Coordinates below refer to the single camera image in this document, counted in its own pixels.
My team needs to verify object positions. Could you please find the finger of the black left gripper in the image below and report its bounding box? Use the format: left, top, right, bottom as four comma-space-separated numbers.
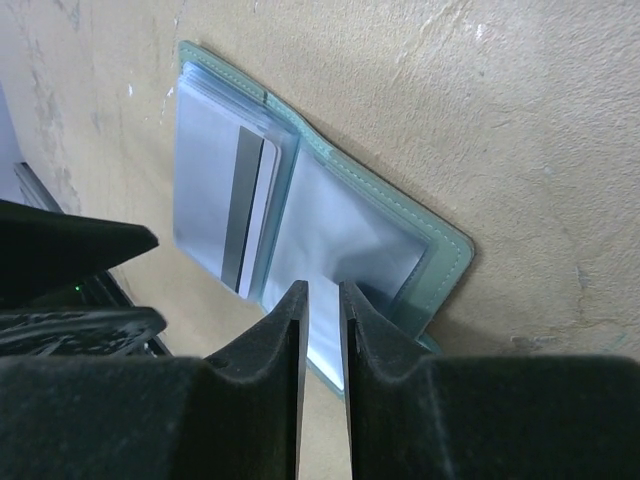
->
1, 307, 167, 356
1, 200, 159, 305

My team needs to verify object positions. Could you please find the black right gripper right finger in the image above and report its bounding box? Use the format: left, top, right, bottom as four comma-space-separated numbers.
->
339, 282, 639, 479

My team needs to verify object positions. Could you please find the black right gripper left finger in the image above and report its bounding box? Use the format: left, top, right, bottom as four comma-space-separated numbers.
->
1, 281, 308, 479

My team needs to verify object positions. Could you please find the teal leather card holder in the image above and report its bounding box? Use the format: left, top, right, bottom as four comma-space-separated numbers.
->
173, 41, 474, 394

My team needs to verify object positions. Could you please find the white magnetic stripe card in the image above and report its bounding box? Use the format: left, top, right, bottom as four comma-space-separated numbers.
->
221, 127, 280, 298

